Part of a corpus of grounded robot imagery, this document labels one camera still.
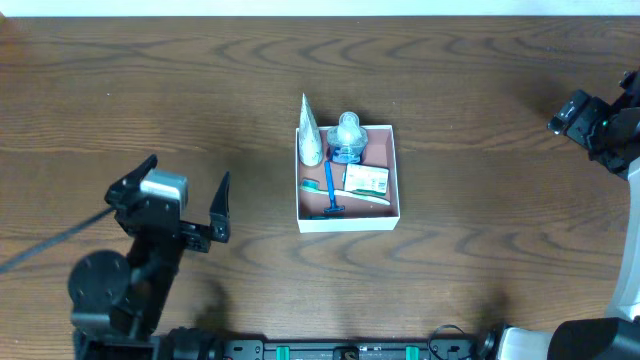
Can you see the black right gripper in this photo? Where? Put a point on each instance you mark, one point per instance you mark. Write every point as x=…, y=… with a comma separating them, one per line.
x=578, y=118

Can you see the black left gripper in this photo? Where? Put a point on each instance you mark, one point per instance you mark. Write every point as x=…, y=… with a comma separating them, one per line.
x=167, y=220

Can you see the green white toothbrush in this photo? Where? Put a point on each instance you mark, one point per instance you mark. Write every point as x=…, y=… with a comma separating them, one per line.
x=312, y=186

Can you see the white shampoo tube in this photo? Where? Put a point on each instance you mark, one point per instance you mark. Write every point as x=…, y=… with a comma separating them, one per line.
x=309, y=138

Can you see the blue disposable razor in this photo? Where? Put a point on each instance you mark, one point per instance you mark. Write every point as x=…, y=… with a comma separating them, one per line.
x=333, y=207

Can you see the clear bottle white cap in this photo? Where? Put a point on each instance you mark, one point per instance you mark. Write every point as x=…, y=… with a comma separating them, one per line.
x=347, y=141

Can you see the green white soap box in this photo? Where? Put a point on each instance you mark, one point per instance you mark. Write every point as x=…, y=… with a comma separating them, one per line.
x=366, y=179

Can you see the white green toothpaste tube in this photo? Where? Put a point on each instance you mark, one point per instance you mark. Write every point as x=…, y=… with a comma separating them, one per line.
x=324, y=217

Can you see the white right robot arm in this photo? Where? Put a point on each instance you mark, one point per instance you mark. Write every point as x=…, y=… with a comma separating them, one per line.
x=609, y=133

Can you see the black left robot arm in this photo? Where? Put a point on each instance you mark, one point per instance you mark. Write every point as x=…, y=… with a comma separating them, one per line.
x=117, y=298

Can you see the white box pink interior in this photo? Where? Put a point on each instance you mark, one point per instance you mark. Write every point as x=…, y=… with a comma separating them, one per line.
x=358, y=215

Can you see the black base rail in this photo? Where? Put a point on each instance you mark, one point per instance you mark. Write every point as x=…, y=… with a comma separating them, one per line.
x=325, y=350

